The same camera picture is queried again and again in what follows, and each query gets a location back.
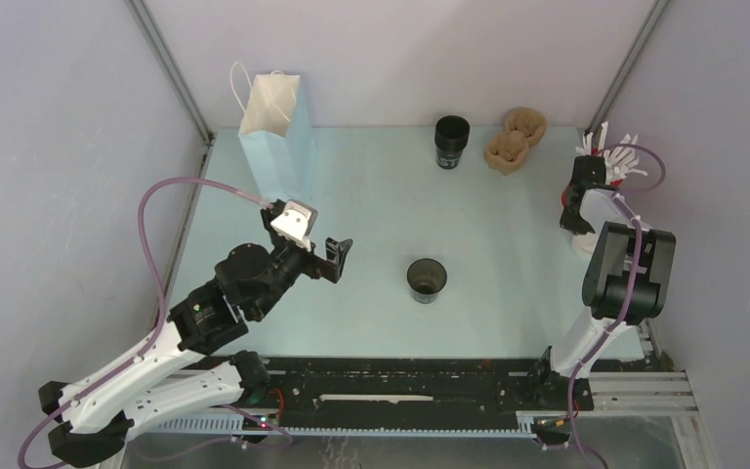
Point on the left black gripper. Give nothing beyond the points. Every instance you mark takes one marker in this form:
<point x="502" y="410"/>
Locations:
<point x="331" y="268"/>

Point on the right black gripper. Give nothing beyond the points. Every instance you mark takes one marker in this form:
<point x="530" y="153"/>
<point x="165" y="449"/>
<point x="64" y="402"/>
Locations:
<point x="576" y="227"/>

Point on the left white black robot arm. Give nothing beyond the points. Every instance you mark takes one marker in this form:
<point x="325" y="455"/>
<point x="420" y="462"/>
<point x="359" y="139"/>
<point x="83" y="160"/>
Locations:
<point x="97" y="416"/>

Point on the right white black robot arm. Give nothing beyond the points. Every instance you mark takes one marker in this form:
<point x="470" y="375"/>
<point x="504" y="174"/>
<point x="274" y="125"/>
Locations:
<point x="626" y="281"/>

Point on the red cup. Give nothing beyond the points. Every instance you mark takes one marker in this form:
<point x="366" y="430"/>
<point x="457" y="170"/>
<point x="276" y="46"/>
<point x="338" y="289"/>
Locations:
<point x="568" y="194"/>

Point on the white lid stack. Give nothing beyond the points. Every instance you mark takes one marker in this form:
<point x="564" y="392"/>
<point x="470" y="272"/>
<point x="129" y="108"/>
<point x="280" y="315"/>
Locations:
<point x="584" y="245"/>

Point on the white wrapped straws bundle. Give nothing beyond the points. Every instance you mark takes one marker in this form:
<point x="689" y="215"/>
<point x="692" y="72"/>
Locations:
<point x="619" y="163"/>

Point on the brown pulp cup carrier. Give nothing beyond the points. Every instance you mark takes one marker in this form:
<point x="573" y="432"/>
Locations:
<point x="507" y="151"/>

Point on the light blue paper bag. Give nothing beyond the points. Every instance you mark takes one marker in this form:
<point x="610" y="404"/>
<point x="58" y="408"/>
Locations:
<point x="276" y="132"/>

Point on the black paper cup stack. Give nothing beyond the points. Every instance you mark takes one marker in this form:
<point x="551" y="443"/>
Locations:
<point x="451" y="137"/>

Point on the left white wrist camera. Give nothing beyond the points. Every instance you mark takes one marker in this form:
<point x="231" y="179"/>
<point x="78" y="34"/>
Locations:
<point x="295" y="223"/>

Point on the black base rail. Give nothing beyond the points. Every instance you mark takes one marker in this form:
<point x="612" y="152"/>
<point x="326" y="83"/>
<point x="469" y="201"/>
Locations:
<point x="486" y="398"/>

